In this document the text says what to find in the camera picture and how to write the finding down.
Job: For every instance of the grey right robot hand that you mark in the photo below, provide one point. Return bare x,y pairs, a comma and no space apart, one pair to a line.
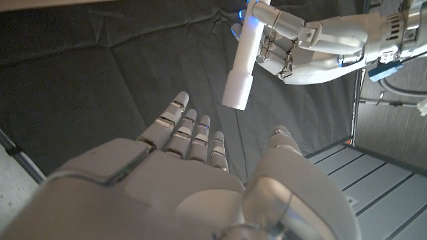
150,193

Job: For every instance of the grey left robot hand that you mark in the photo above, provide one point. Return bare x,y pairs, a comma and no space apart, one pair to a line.
333,40

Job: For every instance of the white PVC pipe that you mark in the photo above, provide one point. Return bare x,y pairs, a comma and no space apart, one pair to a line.
248,43

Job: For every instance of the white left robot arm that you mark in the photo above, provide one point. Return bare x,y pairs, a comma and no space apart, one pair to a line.
417,30

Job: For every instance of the black backdrop stand pole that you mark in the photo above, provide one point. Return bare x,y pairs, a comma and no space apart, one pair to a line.
356,110
20,155

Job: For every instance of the grey wall rail with hooks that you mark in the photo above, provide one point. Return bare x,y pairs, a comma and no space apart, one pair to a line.
393,103

